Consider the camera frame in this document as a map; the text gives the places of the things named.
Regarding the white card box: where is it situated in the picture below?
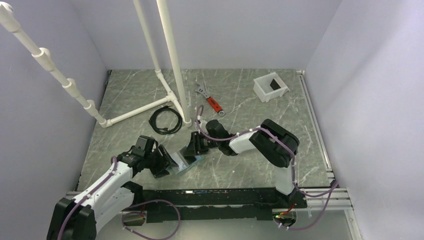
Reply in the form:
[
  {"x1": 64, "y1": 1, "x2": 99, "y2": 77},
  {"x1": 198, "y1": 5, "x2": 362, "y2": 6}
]
[{"x1": 253, "y1": 72, "x2": 290, "y2": 103}]

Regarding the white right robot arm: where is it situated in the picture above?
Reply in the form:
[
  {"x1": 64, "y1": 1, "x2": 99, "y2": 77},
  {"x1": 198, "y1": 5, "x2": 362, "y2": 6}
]
[{"x1": 181, "y1": 119, "x2": 300, "y2": 208}]

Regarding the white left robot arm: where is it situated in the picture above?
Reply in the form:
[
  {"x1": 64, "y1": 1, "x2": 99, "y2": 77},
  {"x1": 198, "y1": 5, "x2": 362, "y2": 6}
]
[{"x1": 46, "y1": 135, "x2": 177, "y2": 240}]

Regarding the red handled adjustable wrench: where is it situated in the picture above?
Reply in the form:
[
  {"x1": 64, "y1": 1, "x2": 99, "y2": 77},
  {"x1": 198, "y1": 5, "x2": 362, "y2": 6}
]
[{"x1": 196, "y1": 82, "x2": 225, "y2": 117}]

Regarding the white pvc pipe frame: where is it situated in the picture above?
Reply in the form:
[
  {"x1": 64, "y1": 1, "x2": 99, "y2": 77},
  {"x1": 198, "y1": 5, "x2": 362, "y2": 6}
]
[{"x1": 0, "y1": 0, "x2": 192, "y2": 129}]

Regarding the black coiled usb cable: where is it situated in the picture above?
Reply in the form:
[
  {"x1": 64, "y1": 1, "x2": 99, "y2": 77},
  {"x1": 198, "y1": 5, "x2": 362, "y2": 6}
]
[{"x1": 148, "y1": 105, "x2": 184, "y2": 135}]

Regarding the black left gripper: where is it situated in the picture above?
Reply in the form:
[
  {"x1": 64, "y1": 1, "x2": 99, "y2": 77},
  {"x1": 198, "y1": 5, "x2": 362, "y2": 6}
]
[{"x1": 144, "y1": 144, "x2": 178, "y2": 178}]

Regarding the stack of cards in box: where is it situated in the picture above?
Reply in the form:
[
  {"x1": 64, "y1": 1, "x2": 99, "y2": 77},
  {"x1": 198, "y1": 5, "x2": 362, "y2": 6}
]
[{"x1": 269, "y1": 78, "x2": 282, "y2": 91}]

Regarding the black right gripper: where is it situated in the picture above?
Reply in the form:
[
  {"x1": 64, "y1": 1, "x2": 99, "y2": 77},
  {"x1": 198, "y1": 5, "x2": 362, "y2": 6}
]
[{"x1": 183, "y1": 131, "x2": 221, "y2": 157}]

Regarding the green card holder wallet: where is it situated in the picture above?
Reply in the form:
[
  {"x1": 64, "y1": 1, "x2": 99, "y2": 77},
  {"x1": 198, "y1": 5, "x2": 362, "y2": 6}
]
[{"x1": 166, "y1": 146, "x2": 205, "y2": 176}]

